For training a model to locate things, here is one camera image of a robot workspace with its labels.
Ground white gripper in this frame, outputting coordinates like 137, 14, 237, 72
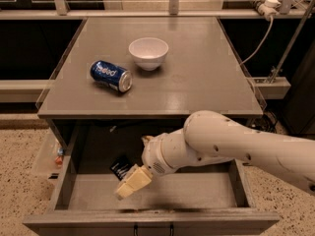
114, 135, 179, 200

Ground dark blue rxbar wrapper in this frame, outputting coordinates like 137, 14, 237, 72
110, 155, 133, 181

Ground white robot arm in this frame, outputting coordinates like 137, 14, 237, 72
115, 110, 315, 200

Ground grey open top drawer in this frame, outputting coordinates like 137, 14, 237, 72
24, 123, 279, 236

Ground grey counter cabinet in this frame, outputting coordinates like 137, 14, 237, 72
36, 16, 265, 155

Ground small orange blue item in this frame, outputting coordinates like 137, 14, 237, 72
55, 147, 64, 166

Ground blue pepsi soda can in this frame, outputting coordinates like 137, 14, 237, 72
90, 60, 132, 92

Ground clear plastic side bin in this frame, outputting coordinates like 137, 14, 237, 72
31, 130, 62, 181

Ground white ceramic bowl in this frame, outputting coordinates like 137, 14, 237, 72
129, 37, 169, 71

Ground white power strip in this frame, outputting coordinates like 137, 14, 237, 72
248, 0, 281, 18

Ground black drawer handle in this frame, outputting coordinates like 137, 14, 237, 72
133, 225, 174, 236

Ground black floor cables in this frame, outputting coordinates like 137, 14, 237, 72
252, 111, 280, 135

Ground white power cable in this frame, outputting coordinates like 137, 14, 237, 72
238, 14, 276, 67

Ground metal railing frame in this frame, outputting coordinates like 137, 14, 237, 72
0, 0, 314, 20

